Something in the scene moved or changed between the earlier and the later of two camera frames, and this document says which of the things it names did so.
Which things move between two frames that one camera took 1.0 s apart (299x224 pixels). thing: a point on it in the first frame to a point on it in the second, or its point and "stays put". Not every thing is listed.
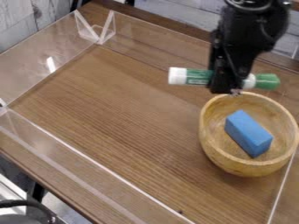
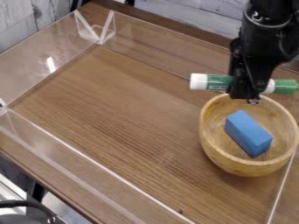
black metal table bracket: x=38 y=215 stays put
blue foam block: x=252 y=138 stays put
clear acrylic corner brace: x=94 y=32 stays put
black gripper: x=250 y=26 to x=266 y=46
